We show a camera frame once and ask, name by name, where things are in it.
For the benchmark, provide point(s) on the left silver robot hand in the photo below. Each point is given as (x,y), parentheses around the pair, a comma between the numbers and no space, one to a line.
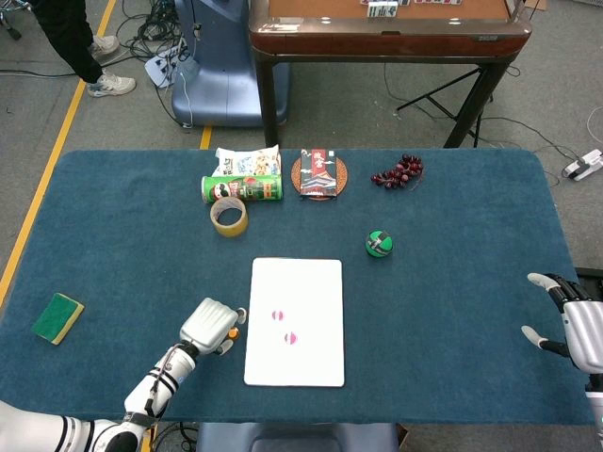
(207,325)

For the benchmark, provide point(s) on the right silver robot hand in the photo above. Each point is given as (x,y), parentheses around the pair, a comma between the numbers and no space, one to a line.
(584,329)

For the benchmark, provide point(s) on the orange disc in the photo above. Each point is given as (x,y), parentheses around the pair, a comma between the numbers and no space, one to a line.
(233,333)

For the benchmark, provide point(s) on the pink disc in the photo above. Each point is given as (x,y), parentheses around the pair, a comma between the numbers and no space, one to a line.
(290,338)
(277,315)

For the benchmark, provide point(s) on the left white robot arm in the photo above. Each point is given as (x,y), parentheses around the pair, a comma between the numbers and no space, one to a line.
(162,381)

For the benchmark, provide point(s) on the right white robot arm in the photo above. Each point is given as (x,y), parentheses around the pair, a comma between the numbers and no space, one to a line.
(594,405)

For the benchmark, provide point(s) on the yellow packing tape roll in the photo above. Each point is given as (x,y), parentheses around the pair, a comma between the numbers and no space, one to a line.
(221,229)

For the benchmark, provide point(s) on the white magnetic board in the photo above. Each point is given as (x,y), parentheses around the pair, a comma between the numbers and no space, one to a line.
(306,362)

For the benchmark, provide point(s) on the green Pringles can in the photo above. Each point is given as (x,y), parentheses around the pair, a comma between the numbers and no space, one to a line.
(249,188)

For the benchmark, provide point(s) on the green yellow sponge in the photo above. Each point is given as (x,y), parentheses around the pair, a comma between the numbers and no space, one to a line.
(56,318)

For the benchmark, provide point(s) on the white power strip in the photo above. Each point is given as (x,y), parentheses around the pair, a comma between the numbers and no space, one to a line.
(160,68)
(586,165)

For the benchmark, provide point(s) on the white snack bag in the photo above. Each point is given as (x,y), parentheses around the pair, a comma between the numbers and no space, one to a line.
(249,162)

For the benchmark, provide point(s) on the brown woven coaster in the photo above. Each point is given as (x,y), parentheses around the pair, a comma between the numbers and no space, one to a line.
(295,176)

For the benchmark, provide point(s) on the dark red card box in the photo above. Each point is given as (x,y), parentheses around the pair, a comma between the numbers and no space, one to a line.
(318,174)

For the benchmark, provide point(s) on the blue machine base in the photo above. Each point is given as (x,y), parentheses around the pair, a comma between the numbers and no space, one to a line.
(226,85)

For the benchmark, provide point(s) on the dark red grape bunch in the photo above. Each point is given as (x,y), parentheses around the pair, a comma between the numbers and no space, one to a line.
(400,172)

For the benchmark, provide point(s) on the person in black trousers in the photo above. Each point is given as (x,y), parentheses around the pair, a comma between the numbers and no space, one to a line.
(70,37)

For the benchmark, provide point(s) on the brown mahjong table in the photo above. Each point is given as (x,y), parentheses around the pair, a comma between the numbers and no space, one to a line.
(391,42)

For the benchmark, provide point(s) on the black chrome stool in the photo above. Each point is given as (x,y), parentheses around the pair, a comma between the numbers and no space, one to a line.
(15,33)

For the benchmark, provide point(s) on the face-up mahjong tile row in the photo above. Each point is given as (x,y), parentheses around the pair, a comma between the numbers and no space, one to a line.
(438,2)

